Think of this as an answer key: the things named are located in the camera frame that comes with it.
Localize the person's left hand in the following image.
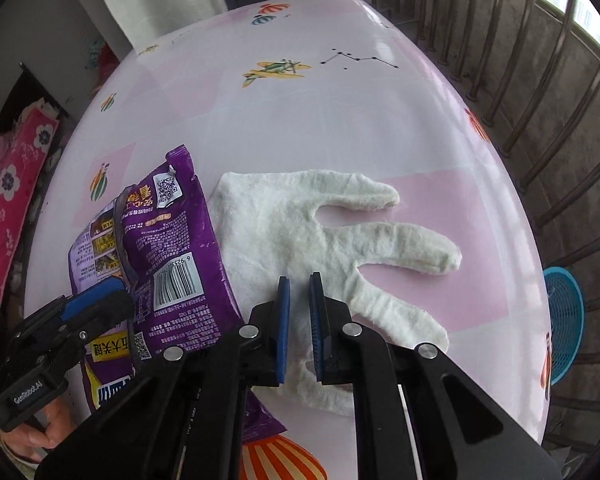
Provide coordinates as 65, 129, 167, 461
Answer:
2, 395, 78, 466

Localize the red bag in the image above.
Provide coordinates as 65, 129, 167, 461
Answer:
96, 52, 117, 92

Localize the metal railing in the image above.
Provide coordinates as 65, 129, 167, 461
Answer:
350, 0, 600, 461

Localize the pink printed tablecloth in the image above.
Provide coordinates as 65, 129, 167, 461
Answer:
22, 0, 553, 480

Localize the teal printed bag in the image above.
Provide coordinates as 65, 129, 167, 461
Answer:
85, 36, 106, 70

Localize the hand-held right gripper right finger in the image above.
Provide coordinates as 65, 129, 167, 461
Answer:
309, 272, 563, 480

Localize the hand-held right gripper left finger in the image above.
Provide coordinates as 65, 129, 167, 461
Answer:
34, 275, 292, 480

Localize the white cotton glove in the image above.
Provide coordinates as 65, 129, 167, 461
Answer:
207, 170, 463, 417

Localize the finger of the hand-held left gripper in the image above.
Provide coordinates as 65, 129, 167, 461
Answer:
77, 290, 137, 350
60, 279, 127, 323

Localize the dark wooden bed frame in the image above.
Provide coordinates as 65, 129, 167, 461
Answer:
19, 62, 76, 126

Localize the pink floral blanket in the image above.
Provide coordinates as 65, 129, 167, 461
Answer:
0, 105, 61, 306

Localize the purple snack bag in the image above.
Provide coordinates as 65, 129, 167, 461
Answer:
67, 144, 288, 443

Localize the blue plastic basket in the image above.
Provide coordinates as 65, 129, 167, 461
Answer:
542, 266, 586, 386

